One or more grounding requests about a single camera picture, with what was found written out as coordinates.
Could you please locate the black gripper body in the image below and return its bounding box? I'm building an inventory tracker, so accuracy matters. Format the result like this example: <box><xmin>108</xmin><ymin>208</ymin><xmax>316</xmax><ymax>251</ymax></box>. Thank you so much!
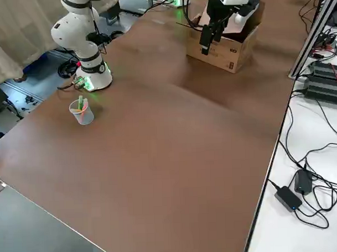
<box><xmin>205</xmin><ymin>0</ymin><xmax>234</xmax><ymax>30</ymax></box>

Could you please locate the brown cardboard box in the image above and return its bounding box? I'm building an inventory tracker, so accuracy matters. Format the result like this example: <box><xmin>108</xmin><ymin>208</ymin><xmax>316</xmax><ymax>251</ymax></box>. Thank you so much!
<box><xmin>175</xmin><ymin>1</ymin><xmax>268</xmax><ymax>76</ymax></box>

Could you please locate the black power supply brick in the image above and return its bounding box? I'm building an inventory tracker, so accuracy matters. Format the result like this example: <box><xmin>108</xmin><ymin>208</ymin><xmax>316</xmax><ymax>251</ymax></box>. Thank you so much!
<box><xmin>302</xmin><ymin>73</ymin><xmax>337</xmax><ymax>107</ymax></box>
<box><xmin>307</xmin><ymin>59</ymin><xmax>337</xmax><ymax>82</ymax></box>

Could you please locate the clear plastic cup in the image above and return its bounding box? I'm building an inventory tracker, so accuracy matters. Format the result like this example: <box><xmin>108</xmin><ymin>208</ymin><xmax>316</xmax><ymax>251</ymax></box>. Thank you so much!
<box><xmin>69</xmin><ymin>97</ymin><xmax>95</xmax><ymax>126</ymax></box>

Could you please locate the black adapter green light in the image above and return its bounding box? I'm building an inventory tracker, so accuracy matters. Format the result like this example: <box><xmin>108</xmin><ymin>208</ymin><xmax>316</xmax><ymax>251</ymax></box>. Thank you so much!
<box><xmin>293</xmin><ymin>168</ymin><xmax>315</xmax><ymax>196</ymax></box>

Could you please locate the black adapter blue light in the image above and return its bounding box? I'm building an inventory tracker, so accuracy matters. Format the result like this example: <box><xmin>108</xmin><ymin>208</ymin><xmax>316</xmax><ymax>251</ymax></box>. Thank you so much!
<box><xmin>273</xmin><ymin>185</ymin><xmax>304</xmax><ymax>213</ymax></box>

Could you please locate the beige curtain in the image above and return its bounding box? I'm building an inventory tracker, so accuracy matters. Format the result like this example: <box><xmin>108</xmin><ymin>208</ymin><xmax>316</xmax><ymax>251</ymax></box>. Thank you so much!
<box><xmin>0</xmin><ymin>0</ymin><xmax>74</xmax><ymax>90</ymax></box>

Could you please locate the aluminium frame post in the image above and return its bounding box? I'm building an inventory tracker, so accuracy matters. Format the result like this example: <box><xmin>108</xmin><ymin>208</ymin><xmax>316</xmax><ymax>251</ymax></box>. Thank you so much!
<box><xmin>285</xmin><ymin>0</ymin><xmax>337</xmax><ymax>78</ymax></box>

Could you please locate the black adapter cable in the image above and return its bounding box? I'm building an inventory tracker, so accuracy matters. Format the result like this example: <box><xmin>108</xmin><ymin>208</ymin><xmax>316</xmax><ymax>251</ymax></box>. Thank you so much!
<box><xmin>267</xmin><ymin>178</ymin><xmax>282</xmax><ymax>192</ymax></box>

